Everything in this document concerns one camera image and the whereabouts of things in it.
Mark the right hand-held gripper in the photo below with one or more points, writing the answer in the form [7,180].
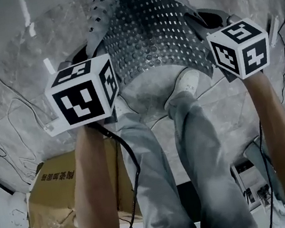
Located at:
[243,50]

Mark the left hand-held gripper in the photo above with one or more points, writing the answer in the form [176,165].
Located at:
[80,99]

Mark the grey perforated bath mat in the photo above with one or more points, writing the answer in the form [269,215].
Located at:
[150,33]

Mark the person's right forearm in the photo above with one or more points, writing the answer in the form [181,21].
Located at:
[277,128]

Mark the person's left forearm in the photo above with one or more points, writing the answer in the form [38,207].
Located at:
[95,186]

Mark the person's right white shoe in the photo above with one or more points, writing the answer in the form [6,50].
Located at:
[183,85]

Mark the large taped cardboard box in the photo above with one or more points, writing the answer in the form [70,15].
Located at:
[53,196]

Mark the person's light blue jeans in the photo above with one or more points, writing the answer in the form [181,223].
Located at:
[203,168]

